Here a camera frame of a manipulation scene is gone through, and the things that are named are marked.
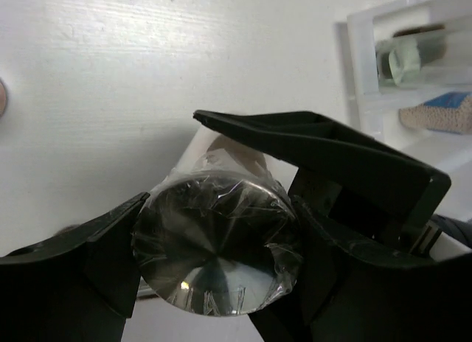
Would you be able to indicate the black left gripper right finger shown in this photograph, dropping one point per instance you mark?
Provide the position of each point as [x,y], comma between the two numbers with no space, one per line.
[352,288]

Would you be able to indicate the white plastic organizer tray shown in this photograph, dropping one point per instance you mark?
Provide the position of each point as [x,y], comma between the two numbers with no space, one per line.
[378,107]

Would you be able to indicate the silver cone cap grinder bottle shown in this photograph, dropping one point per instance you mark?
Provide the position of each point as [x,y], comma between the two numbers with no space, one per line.
[218,236]

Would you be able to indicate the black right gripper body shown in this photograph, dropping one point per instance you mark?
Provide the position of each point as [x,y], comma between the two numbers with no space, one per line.
[392,211]

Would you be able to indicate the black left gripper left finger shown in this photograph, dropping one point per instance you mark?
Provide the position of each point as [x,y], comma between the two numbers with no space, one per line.
[80,285]

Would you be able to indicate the small jar with white lid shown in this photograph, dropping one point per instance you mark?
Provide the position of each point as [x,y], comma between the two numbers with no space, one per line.
[3,98]

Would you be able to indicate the clear round glass oil bottle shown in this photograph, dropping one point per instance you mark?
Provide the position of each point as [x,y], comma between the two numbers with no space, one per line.
[399,65]

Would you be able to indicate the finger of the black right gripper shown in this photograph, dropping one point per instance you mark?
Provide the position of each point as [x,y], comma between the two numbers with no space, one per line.
[317,143]

